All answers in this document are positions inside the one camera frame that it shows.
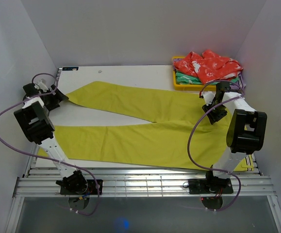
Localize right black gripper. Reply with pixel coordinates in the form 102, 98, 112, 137
202, 100, 227, 125

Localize yellow-green trousers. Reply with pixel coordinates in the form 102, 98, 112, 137
37, 81, 254, 172

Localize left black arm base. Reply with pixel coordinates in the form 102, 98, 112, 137
59, 179, 103, 196

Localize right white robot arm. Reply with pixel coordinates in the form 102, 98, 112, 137
200, 82, 267, 193

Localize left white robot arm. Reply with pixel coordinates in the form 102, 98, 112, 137
14, 81, 88, 194

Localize blue label sticker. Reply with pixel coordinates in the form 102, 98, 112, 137
62, 67, 79, 71

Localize purple striped garment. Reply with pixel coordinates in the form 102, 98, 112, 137
172, 60, 246, 89

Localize yellow plastic tray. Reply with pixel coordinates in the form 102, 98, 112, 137
171, 56, 215, 91

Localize red white patterned garment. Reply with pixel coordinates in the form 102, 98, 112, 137
173, 50, 243, 84

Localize green folded garment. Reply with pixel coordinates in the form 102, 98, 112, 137
175, 70, 238, 86

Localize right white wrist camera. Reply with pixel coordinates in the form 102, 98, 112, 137
199, 91, 215, 106

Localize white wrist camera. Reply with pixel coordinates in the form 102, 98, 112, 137
34, 79, 48, 92
199, 91, 215, 106

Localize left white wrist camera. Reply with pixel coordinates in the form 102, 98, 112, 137
34, 79, 48, 92

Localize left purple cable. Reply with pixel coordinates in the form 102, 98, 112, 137
0, 73, 101, 216

